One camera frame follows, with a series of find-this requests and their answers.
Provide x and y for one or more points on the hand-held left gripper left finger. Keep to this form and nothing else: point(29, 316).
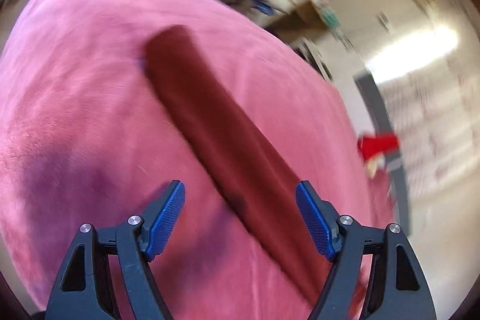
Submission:
point(167, 218)

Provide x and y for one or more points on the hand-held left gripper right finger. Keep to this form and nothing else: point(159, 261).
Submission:
point(315, 222)

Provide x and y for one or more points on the dark red garment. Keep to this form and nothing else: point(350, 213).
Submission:
point(225, 140)

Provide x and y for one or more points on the cream plush toy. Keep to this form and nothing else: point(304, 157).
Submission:
point(372, 168)

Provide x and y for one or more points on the bright red garment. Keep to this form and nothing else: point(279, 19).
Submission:
point(378, 145)

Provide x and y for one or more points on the grey and white headboard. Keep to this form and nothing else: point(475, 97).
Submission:
point(378, 106)

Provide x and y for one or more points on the patterned window curtain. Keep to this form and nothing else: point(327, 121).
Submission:
point(431, 125)

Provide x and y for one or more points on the pink bed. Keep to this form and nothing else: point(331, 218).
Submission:
point(93, 80)

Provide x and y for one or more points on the white floral bedside table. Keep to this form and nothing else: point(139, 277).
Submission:
point(315, 55)

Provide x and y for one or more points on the teal box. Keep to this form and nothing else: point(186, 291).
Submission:
point(330, 17)

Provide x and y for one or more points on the wooden desk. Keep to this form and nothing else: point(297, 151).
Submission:
point(300, 14)

